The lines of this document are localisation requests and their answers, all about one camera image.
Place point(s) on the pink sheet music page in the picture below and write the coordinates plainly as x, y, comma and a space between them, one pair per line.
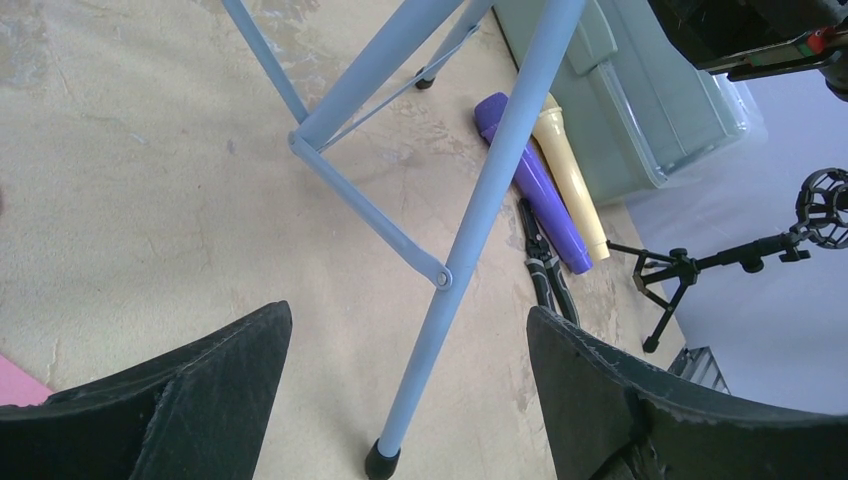
20, 389

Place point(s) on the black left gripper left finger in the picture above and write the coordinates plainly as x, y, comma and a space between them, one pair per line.
200, 411

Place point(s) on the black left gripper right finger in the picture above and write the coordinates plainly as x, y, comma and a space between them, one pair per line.
611, 415

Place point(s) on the black shock mount tripod stand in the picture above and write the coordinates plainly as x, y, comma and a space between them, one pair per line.
821, 219

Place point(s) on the clear plastic storage box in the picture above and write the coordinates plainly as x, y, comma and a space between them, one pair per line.
637, 115

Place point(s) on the cream microphone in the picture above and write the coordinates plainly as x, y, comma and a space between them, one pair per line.
550, 135

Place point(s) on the purple microphone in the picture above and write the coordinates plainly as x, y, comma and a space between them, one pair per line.
535, 184

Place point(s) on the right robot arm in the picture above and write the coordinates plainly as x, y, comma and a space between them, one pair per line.
746, 40

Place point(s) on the black pruning shears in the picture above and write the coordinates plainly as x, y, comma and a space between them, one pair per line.
544, 268

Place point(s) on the light blue music stand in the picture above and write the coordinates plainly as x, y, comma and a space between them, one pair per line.
338, 113

